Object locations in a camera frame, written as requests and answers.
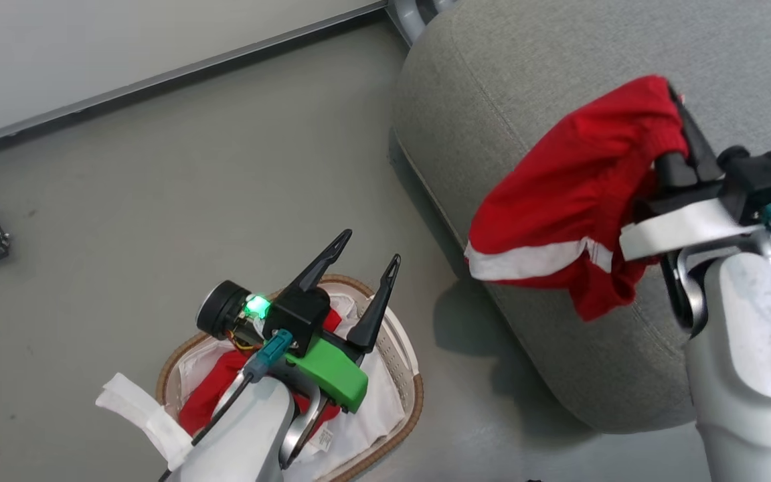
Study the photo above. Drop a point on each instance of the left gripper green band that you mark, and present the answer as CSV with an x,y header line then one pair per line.
x,y
332,375

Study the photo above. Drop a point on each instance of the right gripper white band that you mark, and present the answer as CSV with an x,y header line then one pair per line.
x,y
687,227

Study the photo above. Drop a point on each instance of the red shorts with white stripe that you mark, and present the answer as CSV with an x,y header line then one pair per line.
x,y
559,194

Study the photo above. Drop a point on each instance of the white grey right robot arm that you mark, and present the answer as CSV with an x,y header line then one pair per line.
x,y
753,348

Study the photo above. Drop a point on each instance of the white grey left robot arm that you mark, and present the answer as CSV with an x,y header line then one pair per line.
x,y
251,428

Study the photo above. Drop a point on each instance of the white brown-rimmed laundry basket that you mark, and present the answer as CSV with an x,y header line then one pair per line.
x,y
400,355

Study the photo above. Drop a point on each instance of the grey fabric sofa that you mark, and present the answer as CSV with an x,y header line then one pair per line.
x,y
559,67

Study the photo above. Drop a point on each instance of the red garment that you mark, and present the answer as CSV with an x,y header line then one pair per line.
x,y
215,391

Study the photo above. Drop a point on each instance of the white fabric strip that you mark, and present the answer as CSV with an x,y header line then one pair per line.
x,y
151,418

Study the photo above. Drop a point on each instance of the grey curved tube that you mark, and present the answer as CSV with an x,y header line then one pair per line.
x,y
409,20

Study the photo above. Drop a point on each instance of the grey baseboard strip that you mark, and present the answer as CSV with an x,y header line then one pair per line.
x,y
158,75

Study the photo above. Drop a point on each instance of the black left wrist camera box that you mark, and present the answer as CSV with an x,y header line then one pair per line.
x,y
298,318

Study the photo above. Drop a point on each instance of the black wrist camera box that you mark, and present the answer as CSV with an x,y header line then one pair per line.
x,y
770,181
298,318

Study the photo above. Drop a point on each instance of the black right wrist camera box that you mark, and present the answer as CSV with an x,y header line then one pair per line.
x,y
770,181

